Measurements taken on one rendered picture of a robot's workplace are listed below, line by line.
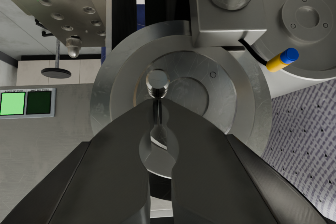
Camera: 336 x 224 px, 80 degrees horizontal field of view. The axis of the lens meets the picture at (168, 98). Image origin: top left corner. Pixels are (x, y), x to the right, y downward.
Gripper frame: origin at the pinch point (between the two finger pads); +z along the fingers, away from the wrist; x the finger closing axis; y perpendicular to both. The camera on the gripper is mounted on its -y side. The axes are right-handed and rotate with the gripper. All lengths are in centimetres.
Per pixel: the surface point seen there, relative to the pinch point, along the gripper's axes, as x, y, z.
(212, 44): 4.5, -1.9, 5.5
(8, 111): -35, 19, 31
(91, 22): -13.6, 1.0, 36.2
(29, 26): -141, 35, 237
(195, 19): 3.0, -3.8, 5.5
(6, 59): -219, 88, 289
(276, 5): 11.5, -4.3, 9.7
